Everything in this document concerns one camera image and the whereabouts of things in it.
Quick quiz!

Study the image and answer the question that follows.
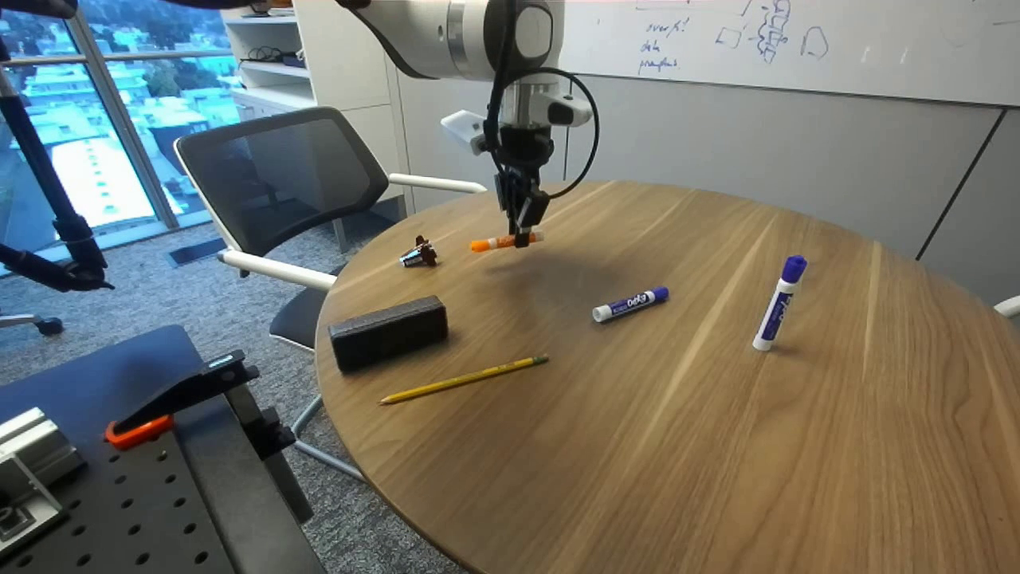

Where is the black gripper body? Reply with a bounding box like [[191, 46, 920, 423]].
[[488, 122, 557, 209]]

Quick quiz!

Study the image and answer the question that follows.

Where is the orange yellow marker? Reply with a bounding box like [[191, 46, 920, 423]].
[[468, 229, 541, 259]]

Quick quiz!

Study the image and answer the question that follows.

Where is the blue marker with white cap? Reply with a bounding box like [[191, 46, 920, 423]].
[[588, 284, 672, 328]]

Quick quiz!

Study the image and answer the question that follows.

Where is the black metal binder clip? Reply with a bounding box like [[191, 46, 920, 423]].
[[395, 232, 442, 271]]

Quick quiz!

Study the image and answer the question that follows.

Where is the black rectangular eraser block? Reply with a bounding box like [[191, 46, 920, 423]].
[[328, 295, 452, 375]]

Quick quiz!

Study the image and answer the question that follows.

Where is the yellow pencil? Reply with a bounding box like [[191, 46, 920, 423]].
[[380, 355, 552, 407]]

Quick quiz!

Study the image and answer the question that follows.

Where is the grey mesh office chair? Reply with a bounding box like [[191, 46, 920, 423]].
[[173, 105, 490, 486]]

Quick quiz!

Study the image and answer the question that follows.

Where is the white glue stick blue cap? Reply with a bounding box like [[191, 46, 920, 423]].
[[748, 253, 812, 357]]

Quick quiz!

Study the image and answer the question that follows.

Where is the white shelf unit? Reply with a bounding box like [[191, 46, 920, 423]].
[[220, 2, 324, 122]]

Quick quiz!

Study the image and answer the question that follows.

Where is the white whiteboard with writing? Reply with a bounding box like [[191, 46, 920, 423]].
[[557, 0, 1020, 111]]

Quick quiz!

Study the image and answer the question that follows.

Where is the grey window mullion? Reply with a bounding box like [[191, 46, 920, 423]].
[[59, 0, 180, 232]]

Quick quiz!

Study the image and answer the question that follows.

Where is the grey chair leg with caster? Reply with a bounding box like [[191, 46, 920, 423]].
[[0, 308, 65, 342]]

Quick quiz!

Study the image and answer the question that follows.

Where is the black perforated breadboard table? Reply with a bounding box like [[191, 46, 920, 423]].
[[0, 323, 328, 574]]

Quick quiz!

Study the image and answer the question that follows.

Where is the silver aluminium extrusion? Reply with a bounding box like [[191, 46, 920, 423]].
[[0, 404, 90, 561]]

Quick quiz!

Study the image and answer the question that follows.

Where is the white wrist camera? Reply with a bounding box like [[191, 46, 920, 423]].
[[435, 105, 494, 153]]

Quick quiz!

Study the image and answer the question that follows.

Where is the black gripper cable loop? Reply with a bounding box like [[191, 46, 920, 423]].
[[482, 64, 602, 204]]

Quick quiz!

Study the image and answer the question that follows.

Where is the black clamp with orange handle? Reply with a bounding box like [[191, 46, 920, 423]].
[[102, 350, 317, 526]]

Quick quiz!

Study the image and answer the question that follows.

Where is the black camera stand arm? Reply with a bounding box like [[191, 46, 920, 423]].
[[0, 41, 115, 298]]

